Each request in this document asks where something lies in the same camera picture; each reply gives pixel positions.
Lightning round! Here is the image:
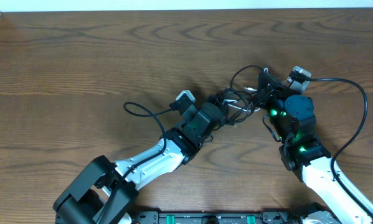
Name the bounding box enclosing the black left camera cable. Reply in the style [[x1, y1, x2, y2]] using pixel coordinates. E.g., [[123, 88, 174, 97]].
[[94, 101, 174, 224]]

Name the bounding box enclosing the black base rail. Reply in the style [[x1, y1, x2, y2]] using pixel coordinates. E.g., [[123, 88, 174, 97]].
[[125, 202, 340, 224]]

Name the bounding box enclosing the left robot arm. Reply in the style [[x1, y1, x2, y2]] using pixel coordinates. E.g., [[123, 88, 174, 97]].
[[53, 90, 227, 223]]

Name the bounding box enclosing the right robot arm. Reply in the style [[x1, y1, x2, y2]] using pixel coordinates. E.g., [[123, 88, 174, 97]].
[[253, 68, 373, 223]]

